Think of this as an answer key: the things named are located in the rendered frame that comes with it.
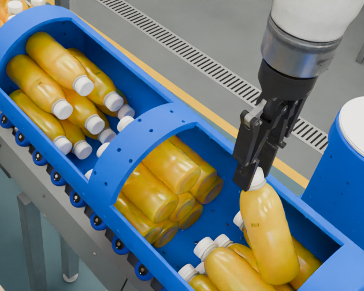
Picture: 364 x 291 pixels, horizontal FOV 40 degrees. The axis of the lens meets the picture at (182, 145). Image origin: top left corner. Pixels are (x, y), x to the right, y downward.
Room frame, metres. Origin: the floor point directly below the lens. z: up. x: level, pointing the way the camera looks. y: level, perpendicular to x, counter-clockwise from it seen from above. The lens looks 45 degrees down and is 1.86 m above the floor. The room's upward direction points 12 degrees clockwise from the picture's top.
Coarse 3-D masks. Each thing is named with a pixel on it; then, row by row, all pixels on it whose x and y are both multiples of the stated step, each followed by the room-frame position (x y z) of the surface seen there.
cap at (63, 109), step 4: (60, 104) 0.78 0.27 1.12; (64, 104) 0.78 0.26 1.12; (68, 104) 0.79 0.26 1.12; (56, 108) 0.77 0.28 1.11; (60, 108) 0.77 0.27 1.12; (64, 108) 0.77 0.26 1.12; (68, 108) 0.78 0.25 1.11; (72, 108) 0.79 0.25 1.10; (56, 112) 0.77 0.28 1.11; (60, 112) 0.77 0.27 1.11; (64, 112) 0.77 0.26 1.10; (68, 112) 0.78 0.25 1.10; (60, 116) 0.77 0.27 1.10; (64, 116) 0.77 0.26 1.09; (68, 116) 0.78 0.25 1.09
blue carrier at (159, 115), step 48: (0, 48) 0.84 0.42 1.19; (96, 48) 1.01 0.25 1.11; (0, 96) 0.78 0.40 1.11; (144, 96) 0.90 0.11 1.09; (48, 144) 0.67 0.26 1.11; (96, 144) 0.83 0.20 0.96; (144, 144) 0.62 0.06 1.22; (192, 144) 0.79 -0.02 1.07; (96, 192) 0.57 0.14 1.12; (240, 192) 0.69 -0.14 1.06; (288, 192) 0.58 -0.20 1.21; (144, 240) 0.49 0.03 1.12; (192, 240) 0.62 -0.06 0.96; (240, 240) 0.62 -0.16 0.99; (336, 240) 0.50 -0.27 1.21; (192, 288) 0.42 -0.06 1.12; (336, 288) 0.40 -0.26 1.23
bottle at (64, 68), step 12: (36, 36) 0.92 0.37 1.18; (48, 36) 0.93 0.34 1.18; (36, 48) 0.89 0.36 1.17; (48, 48) 0.88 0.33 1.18; (60, 48) 0.89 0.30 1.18; (36, 60) 0.88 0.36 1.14; (48, 60) 0.86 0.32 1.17; (60, 60) 0.85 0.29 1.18; (72, 60) 0.86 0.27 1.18; (48, 72) 0.85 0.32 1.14; (60, 72) 0.83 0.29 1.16; (72, 72) 0.83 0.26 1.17; (84, 72) 0.85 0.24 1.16; (60, 84) 0.83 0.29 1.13; (72, 84) 0.81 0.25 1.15
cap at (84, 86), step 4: (80, 80) 0.82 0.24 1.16; (84, 80) 0.82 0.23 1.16; (88, 80) 0.82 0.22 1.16; (76, 84) 0.81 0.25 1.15; (80, 84) 0.81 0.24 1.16; (84, 84) 0.81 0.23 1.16; (88, 84) 0.82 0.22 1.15; (92, 84) 0.83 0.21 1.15; (76, 88) 0.81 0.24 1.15; (80, 88) 0.80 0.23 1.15; (84, 88) 0.81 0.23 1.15; (88, 88) 0.82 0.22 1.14; (92, 88) 0.83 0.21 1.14; (80, 92) 0.80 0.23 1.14; (84, 92) 0.81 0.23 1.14; (88, 92) 0.82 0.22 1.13
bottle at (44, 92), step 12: (12, 60) 0.88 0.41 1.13; (24, 60) 0.88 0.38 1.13; (12, 72) 0.85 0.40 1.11; (24, 72) 0.85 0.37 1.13; (36, 72) 0.85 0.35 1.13; (24, 84) 0.82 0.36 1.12; (36, 84) 0.81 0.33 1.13; (48, 84) 0.82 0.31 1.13; (36, 96) 0.79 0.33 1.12; (48, 96) 0.79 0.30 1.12; (60, 96) 0.80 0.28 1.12; (48, 108) 0.78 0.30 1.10
